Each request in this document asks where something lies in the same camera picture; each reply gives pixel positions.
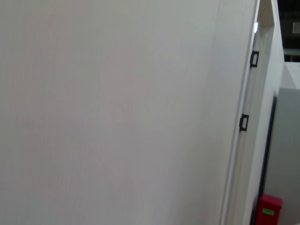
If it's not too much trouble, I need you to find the dark vertical strip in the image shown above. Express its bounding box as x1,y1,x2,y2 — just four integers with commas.
250,95,278,225

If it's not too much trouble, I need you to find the red box with green label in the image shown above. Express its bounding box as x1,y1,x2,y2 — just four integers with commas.
255,193,283,225

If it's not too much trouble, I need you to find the small black table bracket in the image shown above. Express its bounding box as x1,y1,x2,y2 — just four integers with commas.
249,50,260,68
239,113,249,132

